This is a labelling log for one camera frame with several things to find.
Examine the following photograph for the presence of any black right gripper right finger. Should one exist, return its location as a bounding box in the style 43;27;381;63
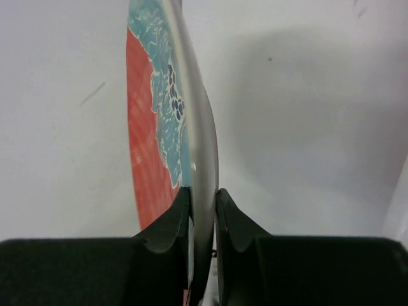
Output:
215;189;407;305

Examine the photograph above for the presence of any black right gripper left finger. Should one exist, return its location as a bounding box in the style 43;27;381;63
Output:
1;187;190;305

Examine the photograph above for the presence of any red and teal plate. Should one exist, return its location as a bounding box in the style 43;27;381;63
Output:
126;1;219;305

